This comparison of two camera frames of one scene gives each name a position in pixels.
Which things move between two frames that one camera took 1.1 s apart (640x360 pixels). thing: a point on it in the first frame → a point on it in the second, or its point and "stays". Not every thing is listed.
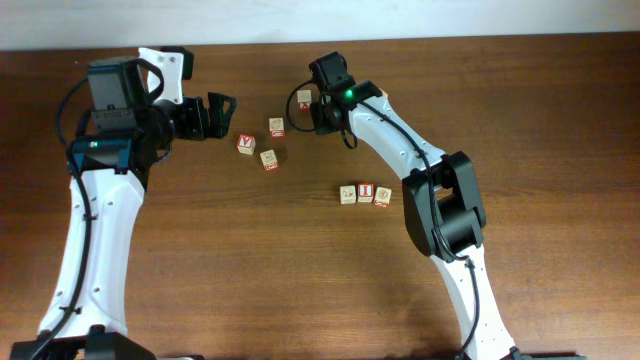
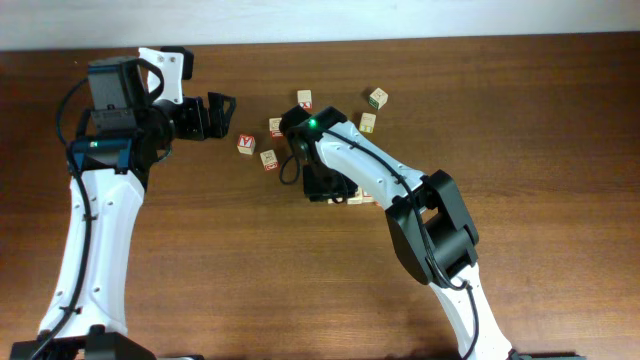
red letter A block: [246, 144] stays
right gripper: [318, 121] → [311, 190]
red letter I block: [365, 192] stays
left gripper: [200, 129] stays
